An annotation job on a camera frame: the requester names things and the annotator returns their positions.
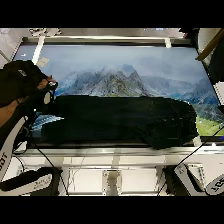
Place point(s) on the black pants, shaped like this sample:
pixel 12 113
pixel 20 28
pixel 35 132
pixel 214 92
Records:
pixel 126 120

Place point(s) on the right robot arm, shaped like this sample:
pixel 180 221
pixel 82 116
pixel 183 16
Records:
pixel 181 176

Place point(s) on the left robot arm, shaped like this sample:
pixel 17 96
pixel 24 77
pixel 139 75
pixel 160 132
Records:
pixel 10 146

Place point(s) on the black garment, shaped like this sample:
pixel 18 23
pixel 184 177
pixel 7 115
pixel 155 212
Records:
pixel 20 80

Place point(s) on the silver frame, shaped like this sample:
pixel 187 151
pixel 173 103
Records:
pixel 133 151

